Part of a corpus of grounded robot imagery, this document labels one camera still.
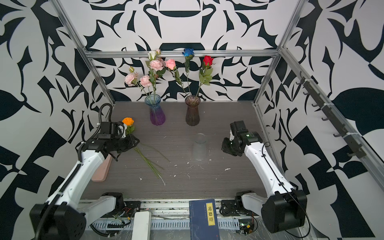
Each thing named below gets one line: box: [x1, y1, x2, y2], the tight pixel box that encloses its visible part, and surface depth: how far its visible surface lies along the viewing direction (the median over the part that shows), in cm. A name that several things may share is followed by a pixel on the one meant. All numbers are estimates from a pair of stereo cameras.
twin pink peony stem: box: [124, 66, 152, 97], surface depth 88 cm
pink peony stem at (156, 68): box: [145, 49, 166, 101], surface depth 87 cm
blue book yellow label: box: [189, 199, 221, 240], surface depth 72 cm
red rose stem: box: [196, 55, 216, 97], surface depth 89 cm
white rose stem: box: [148, 50, 157, 61], surface depth 89 cm
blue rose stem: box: [181, 48, 195, 97], surface depth 88 cm
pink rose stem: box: [165, 58, 189, 97], surface depth 83 cm
